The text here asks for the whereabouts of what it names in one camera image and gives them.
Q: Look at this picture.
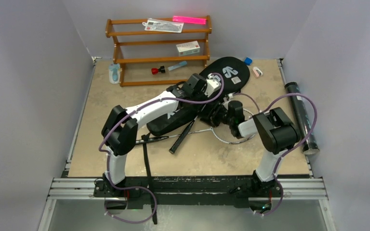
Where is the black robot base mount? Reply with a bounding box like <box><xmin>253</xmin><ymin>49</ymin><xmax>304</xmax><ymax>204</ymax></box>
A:
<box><xmin>93</xmin><ymin>175</ymin><xmax>281</xmax><ymax>210</ymax></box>

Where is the black shuttlecock tube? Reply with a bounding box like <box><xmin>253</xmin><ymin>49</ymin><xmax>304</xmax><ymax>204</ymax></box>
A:
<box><xmin>284</xmin><ymin>82</ymin><xmax>319</xmax><ymax>155</ymax></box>

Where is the pink ruler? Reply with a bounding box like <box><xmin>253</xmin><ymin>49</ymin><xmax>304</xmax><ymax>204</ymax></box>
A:
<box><xmin>172</xmin><ymin>15</ymin><xmax>207</xmax><ymax>25</ymax></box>

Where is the wooden shelf rack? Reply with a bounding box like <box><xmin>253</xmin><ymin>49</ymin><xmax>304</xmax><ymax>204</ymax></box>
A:
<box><xmin>105</xmin><ymin>15</ymin><xmax>212</xmax><ymax>87</ymax></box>

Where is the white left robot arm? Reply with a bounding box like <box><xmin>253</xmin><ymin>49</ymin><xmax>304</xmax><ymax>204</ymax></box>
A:
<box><xmin>98</xmin><ymin>74</ymin><xmax>223</xmax><ymax>197</ymax></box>

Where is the light blue tube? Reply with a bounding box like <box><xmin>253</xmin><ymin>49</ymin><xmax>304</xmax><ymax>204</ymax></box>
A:
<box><xmin>168</xmin><ymin>61</ymin><xmax>187</xmax><ymax>71</ymax></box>

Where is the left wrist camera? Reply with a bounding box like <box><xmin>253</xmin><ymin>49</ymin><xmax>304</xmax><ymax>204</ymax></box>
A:
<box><xmin>205</xmin><ymin>73</ymin><xmax>222</xmax><ymax>97</ymax></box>

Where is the blue small object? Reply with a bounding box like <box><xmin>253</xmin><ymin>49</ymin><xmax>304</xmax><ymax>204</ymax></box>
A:
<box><xmin>243</xmin><ymin>57</ymin><xmax>253</xmax><ymax>66</ymax></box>

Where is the aluminium frame rail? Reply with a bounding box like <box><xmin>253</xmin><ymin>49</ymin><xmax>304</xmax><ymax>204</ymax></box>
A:
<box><xmin>47</xmin><ymin>178</ymin><xmax>328</xmax><ymax>200</ymax></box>

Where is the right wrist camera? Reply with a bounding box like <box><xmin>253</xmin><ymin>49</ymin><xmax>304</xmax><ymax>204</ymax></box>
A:
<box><xmin>224</xmin><ymin>92</ymin><xmax>238</xmax><ymax>102</ymax></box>

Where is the white red small box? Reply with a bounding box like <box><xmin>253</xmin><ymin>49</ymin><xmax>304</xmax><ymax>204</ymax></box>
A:
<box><xmin>176</xmin><ymin>41</ymin><xmax>200</xmax><ymax>56</ymax></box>

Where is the blue white packaged item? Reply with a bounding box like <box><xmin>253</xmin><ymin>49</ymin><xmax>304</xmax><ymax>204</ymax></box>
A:
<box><xmin>108</xmin><ymin>64</ymin><xmax>121</xmax><ymax>84</ymax></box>

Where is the red black stamp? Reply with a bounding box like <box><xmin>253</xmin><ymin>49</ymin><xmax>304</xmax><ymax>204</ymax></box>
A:
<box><xmin>151</xmin><ymin>66</ymin><xmax>166</xmax><ymax>75</ymax></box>

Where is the pink white small object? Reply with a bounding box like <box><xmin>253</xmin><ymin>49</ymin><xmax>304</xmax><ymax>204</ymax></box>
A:
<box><xmin>252</xmin><ymin>66</ymin><xmax>263</xmax><ymax>78</ymax></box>

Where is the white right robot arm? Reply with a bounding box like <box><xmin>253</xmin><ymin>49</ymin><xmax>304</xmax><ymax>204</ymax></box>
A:
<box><xmin>198</xmin><ymin>100</ymin><xmax>300</xmax><ymax>196</ymax></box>

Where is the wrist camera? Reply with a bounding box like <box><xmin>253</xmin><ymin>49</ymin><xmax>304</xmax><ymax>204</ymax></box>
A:
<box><xmin>205</xmin><ymin>73</ymin><xmax>222</xmax><ymax>97</ymax></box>
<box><xmin>224</xmin><ymin>92</ymin><xmax>238</xmax><ymax>102</ymax></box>

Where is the black racket bag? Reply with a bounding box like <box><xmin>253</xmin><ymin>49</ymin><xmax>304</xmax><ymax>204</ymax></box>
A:
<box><xmin>146</xmin><ymin>56</ymin><xmax>251</xmax><ymax>137</ymax></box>

